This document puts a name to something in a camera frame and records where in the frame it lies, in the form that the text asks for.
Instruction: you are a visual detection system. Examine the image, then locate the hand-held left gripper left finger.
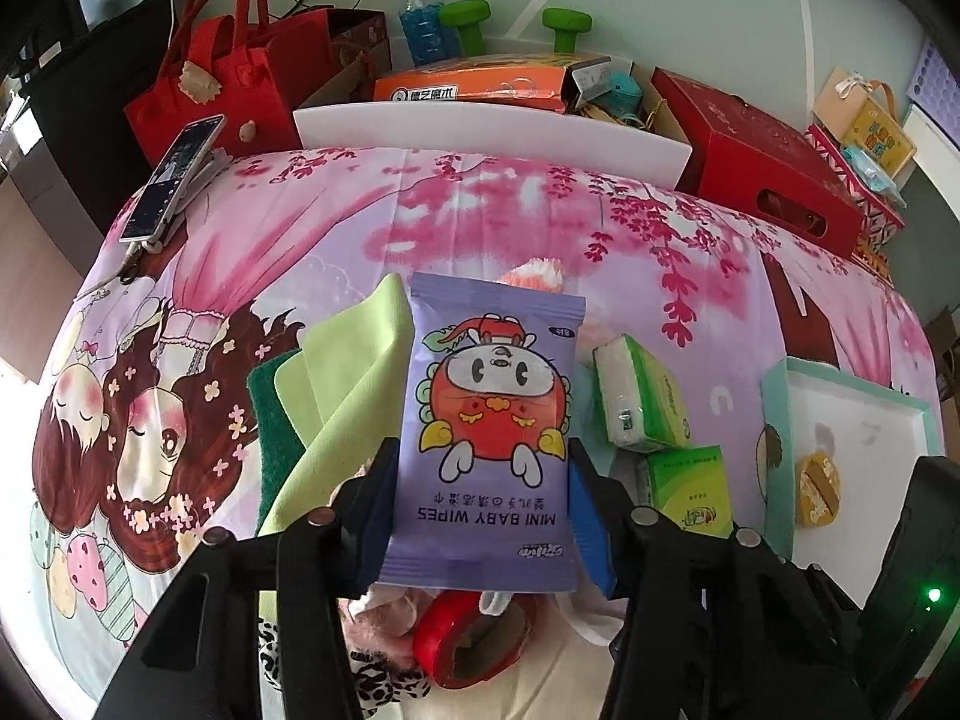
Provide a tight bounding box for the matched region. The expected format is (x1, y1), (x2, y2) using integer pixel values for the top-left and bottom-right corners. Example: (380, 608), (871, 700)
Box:
(94, 436), (402, 720)

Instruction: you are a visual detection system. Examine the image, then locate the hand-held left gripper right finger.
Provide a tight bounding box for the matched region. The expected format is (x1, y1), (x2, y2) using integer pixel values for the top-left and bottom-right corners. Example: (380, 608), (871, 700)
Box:
(566, 439), (920, 720)

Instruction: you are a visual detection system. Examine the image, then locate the green tissue pack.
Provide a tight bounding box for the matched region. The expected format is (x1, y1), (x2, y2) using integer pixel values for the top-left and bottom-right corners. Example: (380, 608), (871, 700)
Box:
(592, 335), (692, 453)
(637, 445), (732, 539)

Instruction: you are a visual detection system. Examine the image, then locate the teal and white tray box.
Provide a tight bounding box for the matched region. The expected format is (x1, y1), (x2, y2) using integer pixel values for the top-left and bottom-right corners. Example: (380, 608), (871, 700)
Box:
(760, 358), (942, 560)

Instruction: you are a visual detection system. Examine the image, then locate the leopard print scrunchie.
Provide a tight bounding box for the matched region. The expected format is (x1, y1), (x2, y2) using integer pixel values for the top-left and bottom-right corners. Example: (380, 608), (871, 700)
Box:
(259, 619), (428, 720)

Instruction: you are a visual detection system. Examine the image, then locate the light green microfiber cloth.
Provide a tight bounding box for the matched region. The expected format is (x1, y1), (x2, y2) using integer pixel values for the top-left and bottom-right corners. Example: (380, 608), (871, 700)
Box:
(259, 272), (417, 537)

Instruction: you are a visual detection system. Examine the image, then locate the purple baby wipes packet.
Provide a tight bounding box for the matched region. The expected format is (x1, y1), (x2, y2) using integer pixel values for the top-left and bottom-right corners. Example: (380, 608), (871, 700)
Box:
(377, 272), (587, 592)

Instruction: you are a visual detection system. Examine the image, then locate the pink plush item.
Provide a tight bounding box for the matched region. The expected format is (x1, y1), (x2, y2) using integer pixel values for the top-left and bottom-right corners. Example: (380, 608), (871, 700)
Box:
(341, 583), (425, 642)

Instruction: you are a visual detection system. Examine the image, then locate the red tape roll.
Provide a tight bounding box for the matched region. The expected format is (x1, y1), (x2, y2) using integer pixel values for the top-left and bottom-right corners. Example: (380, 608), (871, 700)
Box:
(411, 591), (537, 691)

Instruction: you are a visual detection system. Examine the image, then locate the green scouring sponge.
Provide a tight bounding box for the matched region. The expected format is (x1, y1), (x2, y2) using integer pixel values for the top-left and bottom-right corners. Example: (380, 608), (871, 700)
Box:
(247, 349), (308, 533)

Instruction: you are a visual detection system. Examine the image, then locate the brown cardboard box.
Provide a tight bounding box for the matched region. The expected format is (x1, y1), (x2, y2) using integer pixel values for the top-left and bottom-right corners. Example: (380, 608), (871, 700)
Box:
(926, 307), (960, 391)

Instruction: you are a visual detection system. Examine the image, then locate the pink white knitted cloth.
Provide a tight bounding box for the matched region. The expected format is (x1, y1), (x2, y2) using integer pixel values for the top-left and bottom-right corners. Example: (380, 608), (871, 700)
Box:
(504, 259), (567, 293)

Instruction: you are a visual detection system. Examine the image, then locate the printed cartoon blanket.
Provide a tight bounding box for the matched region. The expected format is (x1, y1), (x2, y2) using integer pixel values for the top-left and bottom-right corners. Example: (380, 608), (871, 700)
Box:
(0, 142), (950, 720)

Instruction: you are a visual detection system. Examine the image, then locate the pink patterned box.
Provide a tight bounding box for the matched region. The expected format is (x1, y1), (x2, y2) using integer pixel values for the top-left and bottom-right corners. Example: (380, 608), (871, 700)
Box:
(806, 124), (908, 248)

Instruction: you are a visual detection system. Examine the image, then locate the light blue packet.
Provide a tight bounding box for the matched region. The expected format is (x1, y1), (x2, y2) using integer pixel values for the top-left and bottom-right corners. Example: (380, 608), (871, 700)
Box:
(841, 146), (905, 203)

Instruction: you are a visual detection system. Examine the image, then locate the white phone stand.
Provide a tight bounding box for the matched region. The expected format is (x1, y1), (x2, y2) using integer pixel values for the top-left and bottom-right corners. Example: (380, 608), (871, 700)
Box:
(142, 150), (235, 252)

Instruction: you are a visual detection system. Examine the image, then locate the white storage box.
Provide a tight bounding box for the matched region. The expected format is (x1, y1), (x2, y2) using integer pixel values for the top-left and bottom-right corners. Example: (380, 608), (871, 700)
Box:
(292, 100), (692, 188)

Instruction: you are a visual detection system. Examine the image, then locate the smartphone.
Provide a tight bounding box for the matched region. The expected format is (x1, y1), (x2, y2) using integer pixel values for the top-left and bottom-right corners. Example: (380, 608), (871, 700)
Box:
(118, 114), (227, 245)

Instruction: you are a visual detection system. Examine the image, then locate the brown wooden panel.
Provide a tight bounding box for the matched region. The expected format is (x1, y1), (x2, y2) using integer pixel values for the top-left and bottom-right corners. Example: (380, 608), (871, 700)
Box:
(0, 157), (106, 383)

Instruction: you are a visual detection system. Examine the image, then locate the red gift box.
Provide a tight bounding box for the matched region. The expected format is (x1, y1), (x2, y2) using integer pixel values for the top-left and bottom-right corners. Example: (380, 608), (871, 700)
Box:
(651, 67), (865, 260)

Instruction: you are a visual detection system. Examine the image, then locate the purple dotted board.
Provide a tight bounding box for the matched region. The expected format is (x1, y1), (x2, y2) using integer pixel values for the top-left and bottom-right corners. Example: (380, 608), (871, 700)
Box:
(906, 41), (960, 140)

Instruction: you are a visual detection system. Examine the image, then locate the teal item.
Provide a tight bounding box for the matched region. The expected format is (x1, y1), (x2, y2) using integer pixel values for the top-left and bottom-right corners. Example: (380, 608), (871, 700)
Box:
(600, 71), (646, 121)

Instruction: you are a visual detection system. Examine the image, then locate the orange cardboard box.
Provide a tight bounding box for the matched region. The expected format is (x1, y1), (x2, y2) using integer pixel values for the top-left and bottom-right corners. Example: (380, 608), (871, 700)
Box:
(373, 52), (631, 115)

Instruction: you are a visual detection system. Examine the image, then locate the red felt handbag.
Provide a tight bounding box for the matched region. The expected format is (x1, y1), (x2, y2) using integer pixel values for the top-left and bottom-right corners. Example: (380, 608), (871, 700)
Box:
(124, 0), (335, 158)

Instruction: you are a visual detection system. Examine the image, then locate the dark red paper bag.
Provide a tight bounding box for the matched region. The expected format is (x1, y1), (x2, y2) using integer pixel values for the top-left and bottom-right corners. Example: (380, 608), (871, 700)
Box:
(300, 9), (392, 110)

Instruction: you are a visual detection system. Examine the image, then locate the plastic bottle with blue liquid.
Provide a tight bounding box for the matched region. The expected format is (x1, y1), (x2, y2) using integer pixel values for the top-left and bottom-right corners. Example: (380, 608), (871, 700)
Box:
(400, 0), (462, 67)

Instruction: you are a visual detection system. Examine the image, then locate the green dumbbell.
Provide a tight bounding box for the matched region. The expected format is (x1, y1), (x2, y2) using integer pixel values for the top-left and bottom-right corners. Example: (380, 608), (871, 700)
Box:
(439, 0), (492, 61)
(541, 7), (593, 55)

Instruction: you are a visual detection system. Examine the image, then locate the black cabinet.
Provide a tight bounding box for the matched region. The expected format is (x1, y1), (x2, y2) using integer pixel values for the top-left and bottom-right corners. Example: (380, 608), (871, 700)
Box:
(0, 0), (188, 233)

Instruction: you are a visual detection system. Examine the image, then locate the white charging cable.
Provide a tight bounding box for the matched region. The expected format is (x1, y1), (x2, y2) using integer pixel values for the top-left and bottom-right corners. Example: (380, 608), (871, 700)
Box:
(90, 240), (162, 293)

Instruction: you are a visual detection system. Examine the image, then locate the yellow gift box with handle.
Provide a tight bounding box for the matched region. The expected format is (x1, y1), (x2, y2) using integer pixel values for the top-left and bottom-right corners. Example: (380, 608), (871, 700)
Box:
(814, 69), (917, 173)

